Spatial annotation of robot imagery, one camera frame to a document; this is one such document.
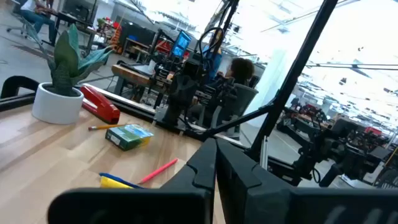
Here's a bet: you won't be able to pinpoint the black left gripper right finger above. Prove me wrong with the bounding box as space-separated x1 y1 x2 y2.
216 138 398 224

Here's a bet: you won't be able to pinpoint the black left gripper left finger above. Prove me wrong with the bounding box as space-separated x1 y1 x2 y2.
48 138 218 224

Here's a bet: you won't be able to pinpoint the blue scissors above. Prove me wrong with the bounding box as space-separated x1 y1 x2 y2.
99 172 144 189

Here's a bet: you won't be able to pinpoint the green crayon box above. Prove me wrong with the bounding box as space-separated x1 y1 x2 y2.
104 123 155 152

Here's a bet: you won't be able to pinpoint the yellow wooden pencil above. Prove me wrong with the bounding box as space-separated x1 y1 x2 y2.
88 123 131 131

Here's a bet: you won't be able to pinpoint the pink pencil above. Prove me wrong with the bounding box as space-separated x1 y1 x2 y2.
138 157 179 185

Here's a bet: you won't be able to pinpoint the blue computer monitor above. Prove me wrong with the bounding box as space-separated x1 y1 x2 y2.
170 30 193 59

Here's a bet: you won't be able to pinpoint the wooden workbench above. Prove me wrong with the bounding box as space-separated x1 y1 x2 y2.
111 64 156 96

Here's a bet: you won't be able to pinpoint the person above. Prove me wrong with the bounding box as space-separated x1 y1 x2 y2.
214 57 259 125
19 0 57 44

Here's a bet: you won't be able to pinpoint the grey office chair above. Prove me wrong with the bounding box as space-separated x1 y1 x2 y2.
217 83 259 138

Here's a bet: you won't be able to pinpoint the green scissors with yellow sheath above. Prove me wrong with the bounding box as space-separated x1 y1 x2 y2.
99 176 134 189

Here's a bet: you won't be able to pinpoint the green plant in white pot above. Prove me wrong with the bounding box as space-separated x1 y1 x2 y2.
23 24 114 125

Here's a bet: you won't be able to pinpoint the silver aluminium bracket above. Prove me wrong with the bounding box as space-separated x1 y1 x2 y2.
259 135 270 170

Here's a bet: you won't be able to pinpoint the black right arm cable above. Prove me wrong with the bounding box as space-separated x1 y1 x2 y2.
198 27 225 63

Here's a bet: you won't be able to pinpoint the black metal table frame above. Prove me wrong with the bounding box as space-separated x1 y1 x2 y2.
0 0 340 187

